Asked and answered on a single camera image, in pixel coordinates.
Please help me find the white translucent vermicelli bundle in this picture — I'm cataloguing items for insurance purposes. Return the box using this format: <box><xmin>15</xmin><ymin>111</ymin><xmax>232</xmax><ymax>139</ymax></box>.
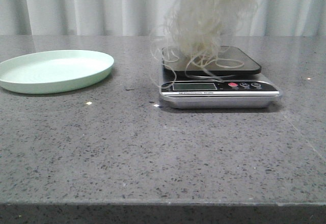
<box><xmin>151</xmin><ymin>0</ymin><xmax>262</xmax><ymax>89</ymax></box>

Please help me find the black silver kitchen scale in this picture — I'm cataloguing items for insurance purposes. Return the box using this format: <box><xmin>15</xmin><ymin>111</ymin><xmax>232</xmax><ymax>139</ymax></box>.
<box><xmin>158</xmin><ymin>46</ymin><xmax>282</xmax><ymax>109</ymax></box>

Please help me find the light green round plate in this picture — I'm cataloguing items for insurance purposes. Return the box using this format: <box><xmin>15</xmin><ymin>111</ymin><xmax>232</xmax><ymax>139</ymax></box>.
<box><xmin>1</xmin><ymin>50</ymin><xmax>114</xmax><ymax>94</ymax></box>

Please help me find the white pleated curtain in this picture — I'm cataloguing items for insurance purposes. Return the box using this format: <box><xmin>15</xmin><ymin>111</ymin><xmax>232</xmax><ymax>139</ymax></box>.
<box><xmin>1</xmin><ymin>0</ymin><xmax>325</xmax><ymax>36</ymax></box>

